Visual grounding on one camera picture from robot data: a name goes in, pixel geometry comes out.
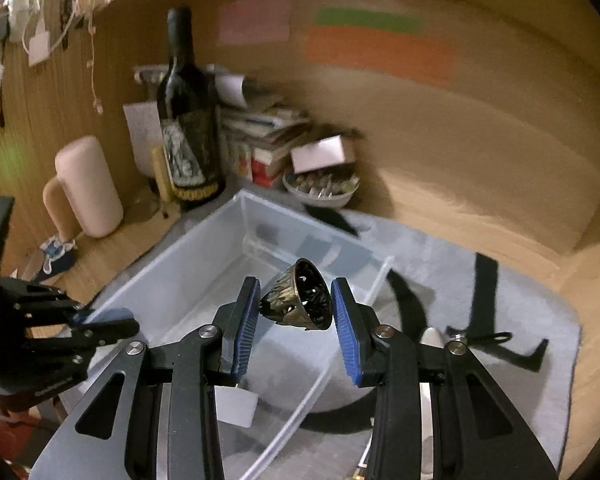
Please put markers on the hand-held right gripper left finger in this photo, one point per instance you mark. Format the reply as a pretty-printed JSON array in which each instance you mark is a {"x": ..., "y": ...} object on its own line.
[{"x": 242, "y": 330}]

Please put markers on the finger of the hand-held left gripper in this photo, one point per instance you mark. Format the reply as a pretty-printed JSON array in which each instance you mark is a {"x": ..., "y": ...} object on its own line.
[
  {"x": 107, "y": 316},
  {"x": 115, "y": 332}
]

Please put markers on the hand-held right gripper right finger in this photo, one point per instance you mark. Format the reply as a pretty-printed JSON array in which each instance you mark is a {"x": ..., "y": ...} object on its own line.
[{"x": 347, "y": 340}]

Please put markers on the gold black perforated metal cone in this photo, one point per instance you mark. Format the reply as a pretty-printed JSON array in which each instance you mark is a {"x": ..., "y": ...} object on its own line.
[{"x": 290, "y": 305}]

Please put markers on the clear plastic storage bin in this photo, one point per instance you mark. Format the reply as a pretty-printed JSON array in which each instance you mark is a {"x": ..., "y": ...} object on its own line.
[{"x": 190, "y": 280}]

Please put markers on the blue white crochet pouch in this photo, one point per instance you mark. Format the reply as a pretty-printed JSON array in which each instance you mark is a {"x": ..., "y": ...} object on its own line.
[{"x": 57, "y": 257}]

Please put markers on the pale pink mug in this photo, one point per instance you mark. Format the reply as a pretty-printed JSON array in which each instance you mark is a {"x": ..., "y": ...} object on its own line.
[{"x": 87, "y": 185}]

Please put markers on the white bowl of small bits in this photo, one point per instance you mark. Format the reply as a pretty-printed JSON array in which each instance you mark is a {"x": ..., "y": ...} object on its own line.
[{"x": 320, "y": 200}]

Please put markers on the cream tube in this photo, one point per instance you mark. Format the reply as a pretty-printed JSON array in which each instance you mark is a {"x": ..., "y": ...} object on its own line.
[{"x": 161, "y": 175}]

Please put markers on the red clothing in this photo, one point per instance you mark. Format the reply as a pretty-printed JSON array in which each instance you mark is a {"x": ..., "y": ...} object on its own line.
[{"x": 0, "y": 435}]

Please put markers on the grey mat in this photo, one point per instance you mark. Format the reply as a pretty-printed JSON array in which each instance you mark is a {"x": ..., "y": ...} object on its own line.
[{"x": 520, "y": 310}]

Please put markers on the white paper sheet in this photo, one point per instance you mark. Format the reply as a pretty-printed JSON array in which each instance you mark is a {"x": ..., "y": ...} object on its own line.
[{"x": 140, "y": 135}]

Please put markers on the small open white box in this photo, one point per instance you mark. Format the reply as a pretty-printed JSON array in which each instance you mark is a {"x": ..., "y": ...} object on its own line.
[{"x": 317, "y": 152}]

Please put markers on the white hanging tag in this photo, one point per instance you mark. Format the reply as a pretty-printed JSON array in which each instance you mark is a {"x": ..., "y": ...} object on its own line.
[{"x": 39, "y": 49}]

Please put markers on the stack of books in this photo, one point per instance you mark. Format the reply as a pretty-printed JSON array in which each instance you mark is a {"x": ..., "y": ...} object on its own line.
[{"x": 265, "y": 130}]

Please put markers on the dark wine bottle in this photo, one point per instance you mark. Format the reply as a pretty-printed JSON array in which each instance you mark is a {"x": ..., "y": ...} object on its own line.
[{"x": 190, "y": 105}]

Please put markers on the silver metal stand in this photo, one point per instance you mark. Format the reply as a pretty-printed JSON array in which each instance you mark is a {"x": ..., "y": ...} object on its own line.
[{"x": 147, "y": 74}]

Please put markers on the rolled white paper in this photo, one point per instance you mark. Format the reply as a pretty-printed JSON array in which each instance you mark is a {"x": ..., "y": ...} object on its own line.
[{"x": 230, "y": 90}]

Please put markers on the orange paper sheet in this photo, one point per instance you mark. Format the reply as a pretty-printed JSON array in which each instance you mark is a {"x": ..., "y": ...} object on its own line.
[{"x": 380, "y": 55}]

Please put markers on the pink paper sheet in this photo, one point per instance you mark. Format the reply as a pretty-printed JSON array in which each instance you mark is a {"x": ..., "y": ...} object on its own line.
[{"x": 255, "y": 19}]

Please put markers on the green paper strip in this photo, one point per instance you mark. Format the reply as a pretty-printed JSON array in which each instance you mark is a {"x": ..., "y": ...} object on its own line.
[{"x": 367, "y": 21}]

